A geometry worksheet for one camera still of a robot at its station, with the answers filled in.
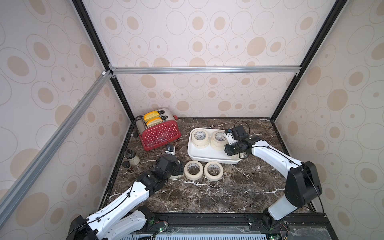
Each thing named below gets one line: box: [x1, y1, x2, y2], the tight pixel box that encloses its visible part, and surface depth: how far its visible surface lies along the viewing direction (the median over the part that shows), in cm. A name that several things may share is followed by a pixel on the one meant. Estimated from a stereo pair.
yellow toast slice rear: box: [143, 111, 160, 122], surface depth 95 cm
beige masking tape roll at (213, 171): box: [204, 161, 224, 182], surface depth 92 cm
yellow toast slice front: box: [146, 117, 163, 126], surface depth 93 cm
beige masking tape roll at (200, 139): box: [191, 129, 210, 149], surface depth 102 cm
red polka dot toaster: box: [135, 108, 182, 152], surface depth 96 cm
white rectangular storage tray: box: [187, 128, 242, 164], surface depth 99 cm
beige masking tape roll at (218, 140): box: [210, 130, 228, 151], surface depth 101 cm
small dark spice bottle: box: [122, 160, 135, 174], surface depth 87 cm
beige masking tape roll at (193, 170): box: [184, 160, 204, 181], surface depth 93 cm
